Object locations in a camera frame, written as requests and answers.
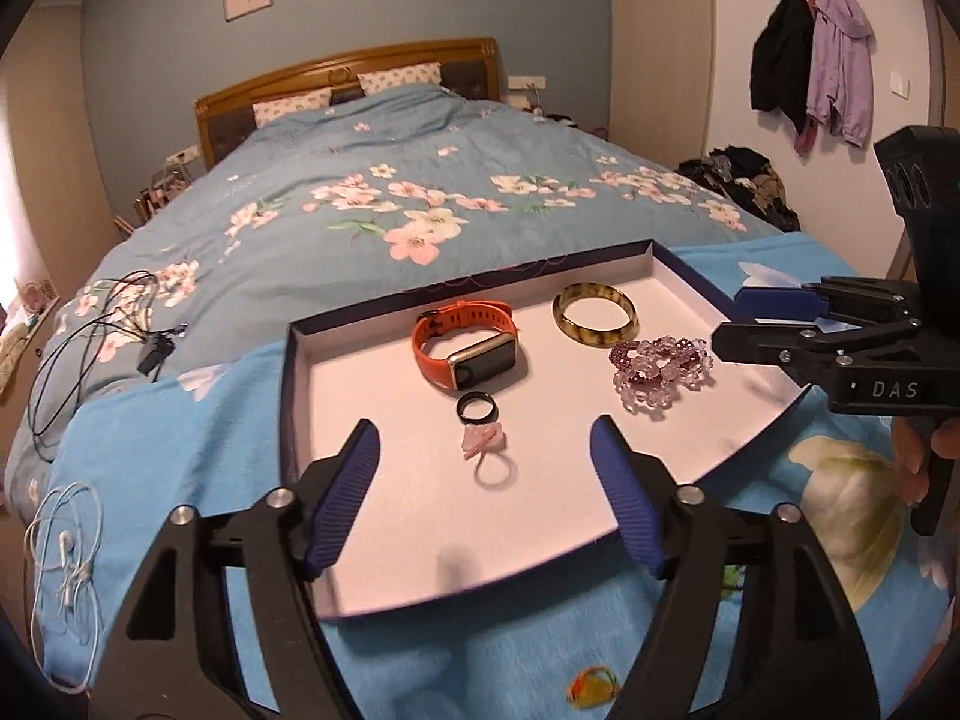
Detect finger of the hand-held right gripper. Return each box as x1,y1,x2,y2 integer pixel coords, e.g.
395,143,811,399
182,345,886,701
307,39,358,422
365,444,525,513
711,319,920,391
733,277,922,323

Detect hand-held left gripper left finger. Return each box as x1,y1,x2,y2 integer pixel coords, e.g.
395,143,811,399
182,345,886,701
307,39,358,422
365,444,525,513
97,418,382,720

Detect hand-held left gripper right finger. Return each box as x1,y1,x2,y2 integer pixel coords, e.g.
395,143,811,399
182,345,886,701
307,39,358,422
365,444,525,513
590,415,882,720

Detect pale lilac bead bracelet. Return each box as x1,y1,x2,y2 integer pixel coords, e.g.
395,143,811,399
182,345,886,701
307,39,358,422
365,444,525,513
611,336,715,416

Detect dark purple bead bracelet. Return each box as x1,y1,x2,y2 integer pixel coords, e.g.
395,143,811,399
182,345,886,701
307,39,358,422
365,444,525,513
608,341,657,389

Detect black ring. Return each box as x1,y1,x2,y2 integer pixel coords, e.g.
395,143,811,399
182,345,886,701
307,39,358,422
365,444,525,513
457,391,498,425

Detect shallow dark blue box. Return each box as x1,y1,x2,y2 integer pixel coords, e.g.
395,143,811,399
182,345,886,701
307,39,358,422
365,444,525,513
279,238,815,622

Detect pink bow ring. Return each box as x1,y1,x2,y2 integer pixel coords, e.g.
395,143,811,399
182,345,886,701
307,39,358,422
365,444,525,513
461,424,518,488

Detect amber bangle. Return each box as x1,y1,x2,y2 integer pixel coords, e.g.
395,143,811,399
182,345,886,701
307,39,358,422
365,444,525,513
552,281,640,348

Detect orange smartwatch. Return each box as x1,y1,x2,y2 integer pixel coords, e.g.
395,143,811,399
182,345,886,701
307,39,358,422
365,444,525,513
411,300,520,392

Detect person's right hand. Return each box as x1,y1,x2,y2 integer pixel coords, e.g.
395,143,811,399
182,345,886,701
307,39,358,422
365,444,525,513
892,416,960,508

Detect pile of dark clothes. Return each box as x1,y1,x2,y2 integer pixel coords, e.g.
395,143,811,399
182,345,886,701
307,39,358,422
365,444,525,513
677,146,802,233

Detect purple jacket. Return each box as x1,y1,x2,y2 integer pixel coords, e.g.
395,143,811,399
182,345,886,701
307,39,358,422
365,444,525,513
795,0,876,158

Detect bright blue flower blanket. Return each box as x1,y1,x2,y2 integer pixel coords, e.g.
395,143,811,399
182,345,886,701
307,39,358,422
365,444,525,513
30,229,960,720

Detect black charger plug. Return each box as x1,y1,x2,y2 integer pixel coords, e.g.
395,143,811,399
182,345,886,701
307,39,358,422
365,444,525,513
137,337,176,375

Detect black jacket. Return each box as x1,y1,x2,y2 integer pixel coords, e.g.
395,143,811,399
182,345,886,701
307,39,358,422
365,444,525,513
750,0,817,134

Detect white earphones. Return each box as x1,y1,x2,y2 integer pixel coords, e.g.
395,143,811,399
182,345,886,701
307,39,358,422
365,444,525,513
26,481,103,695

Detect beige built-in wardrobe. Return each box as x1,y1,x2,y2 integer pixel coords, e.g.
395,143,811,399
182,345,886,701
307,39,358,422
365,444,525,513
607,0,713,166

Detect grey blue floral duvet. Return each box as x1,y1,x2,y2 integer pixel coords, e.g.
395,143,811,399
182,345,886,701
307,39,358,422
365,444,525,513
0,82,796,500

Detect bedside cosmetics clutter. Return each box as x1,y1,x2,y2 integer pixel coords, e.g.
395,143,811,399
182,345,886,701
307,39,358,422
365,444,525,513
112,161,200,235

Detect beige clothes heap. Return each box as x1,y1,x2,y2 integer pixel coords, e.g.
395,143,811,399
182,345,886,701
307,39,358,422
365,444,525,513
0,311,36,400

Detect white patterned pillow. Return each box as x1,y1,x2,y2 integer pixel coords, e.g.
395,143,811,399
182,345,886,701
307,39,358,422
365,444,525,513
358,62,442,97
253,86,333,128

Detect wooden headboard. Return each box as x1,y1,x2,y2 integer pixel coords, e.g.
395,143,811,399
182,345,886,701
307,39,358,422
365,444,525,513
193,37,502,170

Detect tangled black cable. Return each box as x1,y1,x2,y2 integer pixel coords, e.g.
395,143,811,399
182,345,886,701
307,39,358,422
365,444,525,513
28,270,187,464

